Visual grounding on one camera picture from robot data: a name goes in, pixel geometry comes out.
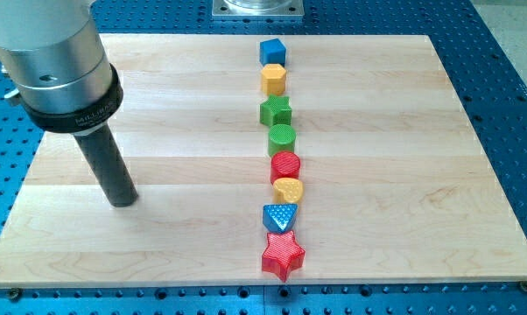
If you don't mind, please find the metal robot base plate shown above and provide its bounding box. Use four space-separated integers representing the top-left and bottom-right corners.
212 0 305 18

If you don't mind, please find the red circle block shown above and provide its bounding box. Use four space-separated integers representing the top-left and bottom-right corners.
270 150 301 184

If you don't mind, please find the green circle block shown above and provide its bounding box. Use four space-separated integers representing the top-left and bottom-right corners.
268 124 297 157

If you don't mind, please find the light wooden board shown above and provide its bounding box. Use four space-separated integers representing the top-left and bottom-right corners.
0 34 527 289

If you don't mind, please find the yellow heart block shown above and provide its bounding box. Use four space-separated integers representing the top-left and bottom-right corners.
272 178 304 204

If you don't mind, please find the red star block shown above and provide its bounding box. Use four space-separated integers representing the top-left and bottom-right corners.
261 230 306 283

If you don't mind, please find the yellow hexagon block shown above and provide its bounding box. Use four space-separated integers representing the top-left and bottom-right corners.
261 64 287 95

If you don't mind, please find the blue triangle block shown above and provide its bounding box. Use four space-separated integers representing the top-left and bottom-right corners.
263 203 299 234

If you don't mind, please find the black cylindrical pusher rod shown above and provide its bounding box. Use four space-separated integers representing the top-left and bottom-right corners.
74 123 138 207

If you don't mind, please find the blue cube block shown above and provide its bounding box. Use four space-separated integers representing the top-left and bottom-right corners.
259 38 286 66

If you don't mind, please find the green star block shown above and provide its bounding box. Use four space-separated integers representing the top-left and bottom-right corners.
259 94 292 127

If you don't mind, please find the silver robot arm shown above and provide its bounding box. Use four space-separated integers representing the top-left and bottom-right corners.
0 0 123 134

